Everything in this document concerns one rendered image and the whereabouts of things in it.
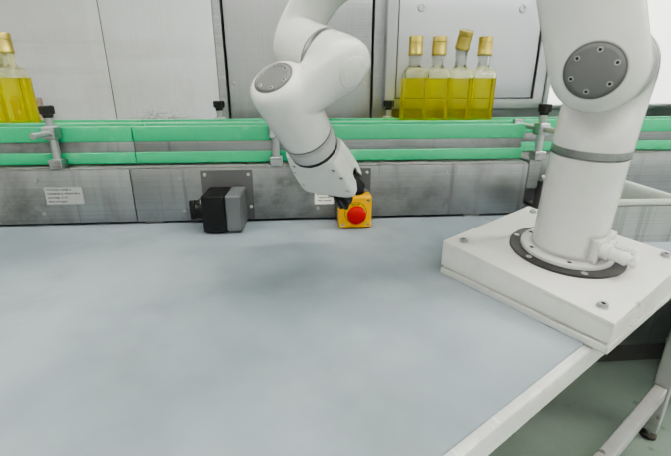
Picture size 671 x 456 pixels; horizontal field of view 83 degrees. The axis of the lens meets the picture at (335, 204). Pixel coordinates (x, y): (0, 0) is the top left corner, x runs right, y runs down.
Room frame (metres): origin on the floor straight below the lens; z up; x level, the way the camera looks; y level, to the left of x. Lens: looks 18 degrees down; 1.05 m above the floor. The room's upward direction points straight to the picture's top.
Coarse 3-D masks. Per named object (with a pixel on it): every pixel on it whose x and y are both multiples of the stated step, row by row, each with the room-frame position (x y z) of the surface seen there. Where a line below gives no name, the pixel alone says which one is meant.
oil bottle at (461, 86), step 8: (456, 72) 0.99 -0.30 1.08; (464, 72) 0.99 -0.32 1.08; (472, 72) 0.99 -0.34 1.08; (456, 80) 0.98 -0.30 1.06; (464, 80) 0.99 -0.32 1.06; (472, 80) 0.99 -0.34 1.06; (456, 88) 0.99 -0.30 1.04; (464, 88) 0.99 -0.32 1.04; (472, 88) 0.99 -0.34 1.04; (456, 96) 0.99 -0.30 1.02; (464, 96) 0.99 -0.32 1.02; (456, 104) 0.99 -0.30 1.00; (464, 104) 0.99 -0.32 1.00; (448, 112) 0.99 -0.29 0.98; (456, 112) 0.99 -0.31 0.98; (464, 112) 0.99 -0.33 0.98
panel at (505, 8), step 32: (416, 0) 1.13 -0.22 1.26; (448, 0) 1.14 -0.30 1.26; (480, 0) 1.14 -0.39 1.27; (512, 0) 1.15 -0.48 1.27; (416, 32) 1.13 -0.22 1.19; (448, 32) 1.14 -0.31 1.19; (480, 32) 1.15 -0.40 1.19; (512, 32) 1.15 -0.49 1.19; (384, 64) 1.13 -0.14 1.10; (448, 64) 1.14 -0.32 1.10; (512, 64) 1.15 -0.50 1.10; (544, 64) 1.15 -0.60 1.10; (384, 96) 1.12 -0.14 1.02; (512, 96) 1.15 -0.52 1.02; (544, 96) 1.15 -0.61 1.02
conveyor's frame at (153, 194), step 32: (544, 160) 0.97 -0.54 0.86; (640, 160) 0.99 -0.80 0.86; (0, 192) 0.79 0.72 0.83; (32, 192) 0.79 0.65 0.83; (64, 192) 0.79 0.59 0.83; (96, 192) 0.80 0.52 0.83; (128, 192) 0.80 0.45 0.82; (160, 192) 0.81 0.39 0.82; (192, 192) 0.81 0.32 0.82; (256, 192) 0.82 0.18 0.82; (288, 192) 0.83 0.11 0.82; (384, 192) 0.84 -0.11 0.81; (416, 192) 0.85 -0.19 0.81; (448, 192) 0.85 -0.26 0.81; (480, 192) 0.86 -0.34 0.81; (512, 192) 0.86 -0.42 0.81; (0, 224) 0.78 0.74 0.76
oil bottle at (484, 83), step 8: (480, 72) 0.99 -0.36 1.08; (488, 72) 0.99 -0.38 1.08; (480, 80) 0.99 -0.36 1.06; (488, 80) 0.99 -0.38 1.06; (480, 88) 0.99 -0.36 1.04; (488, 88) 0.99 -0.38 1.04; (472, 96) 0.99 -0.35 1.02; (480, 96) 0.99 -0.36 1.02; (488, 96) 0.99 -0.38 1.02; (472, 104) 0.99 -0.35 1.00; (480, 104) 0.99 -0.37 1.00; (488, 104) 0.99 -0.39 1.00; (472, 112) 0.99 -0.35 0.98; (480, 112) 0.99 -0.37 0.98; (488, 112) 0.99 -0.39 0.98
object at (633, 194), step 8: (544, 176) 0.89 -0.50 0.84; (624, 184) 0.84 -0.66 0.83; (632, 184) 0.82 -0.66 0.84; (624, 192) 0.83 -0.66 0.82; (632, 192) 0.81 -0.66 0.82; (640, 192) 0.79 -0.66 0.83; (648, 192) 0.78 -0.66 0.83; (656, 192) 0.76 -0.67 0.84; (664, 192) 0.75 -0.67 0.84; (624, 200) 0.69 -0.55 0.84; (632, 200) 0.69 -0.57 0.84; (640, 200) 0.69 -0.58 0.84; (648, 200) 0.69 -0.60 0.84; (656, 200) 0.70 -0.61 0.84; (664, 200) 0.70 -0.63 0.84
